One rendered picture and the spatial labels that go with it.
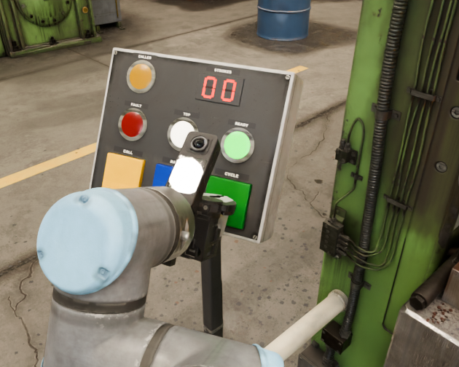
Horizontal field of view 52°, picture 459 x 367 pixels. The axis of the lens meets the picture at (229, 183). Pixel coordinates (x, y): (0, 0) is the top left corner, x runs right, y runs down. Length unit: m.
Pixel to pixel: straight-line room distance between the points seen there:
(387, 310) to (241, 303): 0.97
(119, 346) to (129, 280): 0.06
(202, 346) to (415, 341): 0.43
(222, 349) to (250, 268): 1.69
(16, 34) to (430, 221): 4.62
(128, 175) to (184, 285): 1.26
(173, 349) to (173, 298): 1.56
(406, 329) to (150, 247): 0.46
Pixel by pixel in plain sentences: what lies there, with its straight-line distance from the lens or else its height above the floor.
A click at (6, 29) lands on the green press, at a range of 5.06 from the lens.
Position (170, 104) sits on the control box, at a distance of 0.82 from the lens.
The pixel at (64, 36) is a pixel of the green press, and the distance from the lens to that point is 5.28.
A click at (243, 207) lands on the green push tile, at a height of 1.01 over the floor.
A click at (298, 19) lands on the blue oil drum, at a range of 5.24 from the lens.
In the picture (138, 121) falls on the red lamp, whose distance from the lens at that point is 0.84.
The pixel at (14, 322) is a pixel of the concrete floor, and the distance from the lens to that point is 2.09.
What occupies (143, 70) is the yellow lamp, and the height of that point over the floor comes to 1.17.
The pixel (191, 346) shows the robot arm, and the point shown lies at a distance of 0.44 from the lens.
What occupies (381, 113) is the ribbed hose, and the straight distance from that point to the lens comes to 0.86.
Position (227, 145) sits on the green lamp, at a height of 1.09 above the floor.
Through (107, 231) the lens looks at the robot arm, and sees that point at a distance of 0.41.
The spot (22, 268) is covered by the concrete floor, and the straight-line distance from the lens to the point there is 2.31.
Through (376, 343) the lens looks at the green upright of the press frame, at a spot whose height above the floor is 0.56.
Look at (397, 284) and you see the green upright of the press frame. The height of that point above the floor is 0.76.
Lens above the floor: 1.45
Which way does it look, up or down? 33 degrees down
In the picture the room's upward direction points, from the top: straight up
